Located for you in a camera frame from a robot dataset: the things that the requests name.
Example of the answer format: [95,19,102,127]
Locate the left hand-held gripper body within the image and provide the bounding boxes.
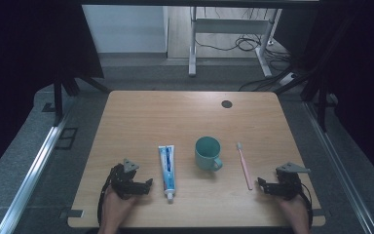
[109,158,141,200]

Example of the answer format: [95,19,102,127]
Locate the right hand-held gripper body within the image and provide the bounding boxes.
[273,162,312,201]

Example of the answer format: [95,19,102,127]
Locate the blue and white toothpaste tube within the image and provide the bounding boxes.
[158,144,177,205]

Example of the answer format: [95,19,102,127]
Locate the person's right hand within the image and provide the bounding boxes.
[277,194,310,226]

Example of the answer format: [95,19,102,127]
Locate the pink toothbrush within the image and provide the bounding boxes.
[236,141,254,191]

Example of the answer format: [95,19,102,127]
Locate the teal cup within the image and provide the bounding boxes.
[194,136,224,173]

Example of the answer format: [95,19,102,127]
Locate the black metal stand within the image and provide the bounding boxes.
[52,73,112,127]
[274,72,330,133]

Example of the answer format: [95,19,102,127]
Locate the white power strip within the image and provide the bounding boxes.
[278,72,299,87]

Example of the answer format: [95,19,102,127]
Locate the black curtain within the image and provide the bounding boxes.
[0,0,105,184]
[272,0,374,193]

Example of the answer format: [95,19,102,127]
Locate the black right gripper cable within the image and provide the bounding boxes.
[299,181,314,229]

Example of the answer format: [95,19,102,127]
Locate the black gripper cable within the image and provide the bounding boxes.
[96,165,119,226]
[299,181,314,229]

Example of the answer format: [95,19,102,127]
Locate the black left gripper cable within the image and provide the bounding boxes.
[96,165,119,226]

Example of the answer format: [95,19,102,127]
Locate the aluminium rail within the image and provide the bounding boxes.
[304,100,374,234]
[0,106,76,234]

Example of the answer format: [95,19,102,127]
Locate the black floor cables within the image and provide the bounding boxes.
[194,8,294,71]

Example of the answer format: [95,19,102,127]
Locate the white metal desk frame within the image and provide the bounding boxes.
[188,6,282,79]

